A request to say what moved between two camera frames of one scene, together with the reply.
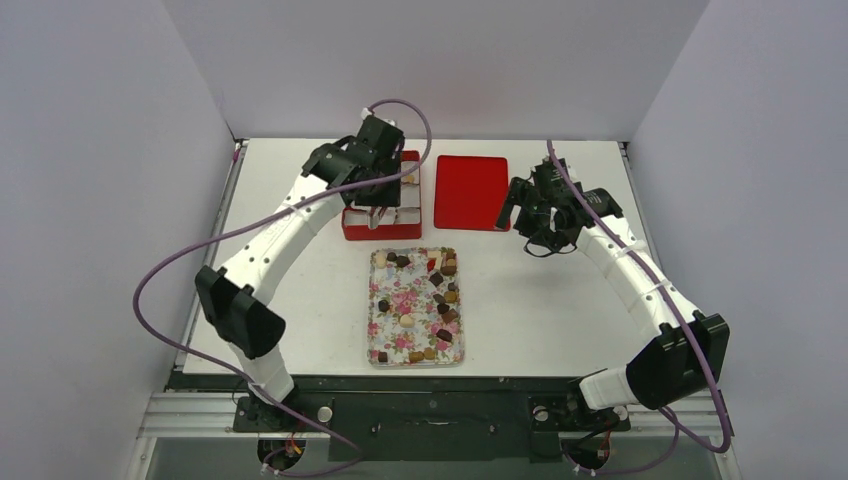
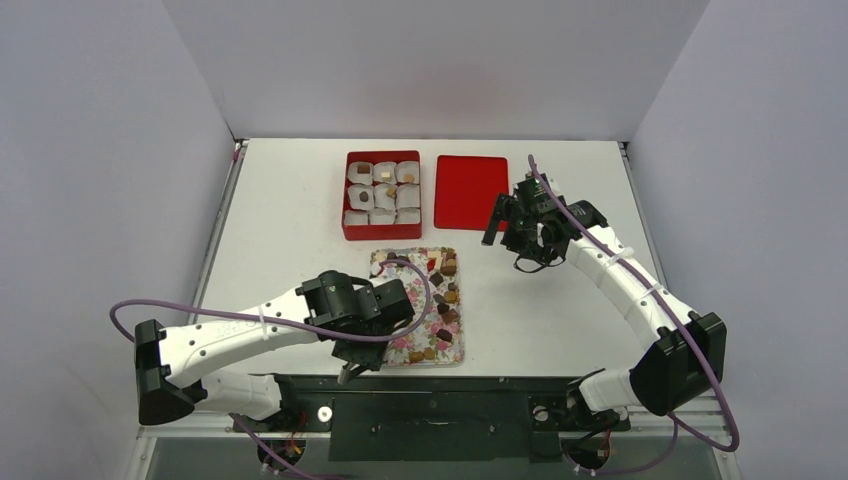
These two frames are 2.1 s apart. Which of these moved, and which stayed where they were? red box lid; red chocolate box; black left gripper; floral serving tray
Moved: black left gripper
Stayed: red chocolate box; red box lid; floral serving tray
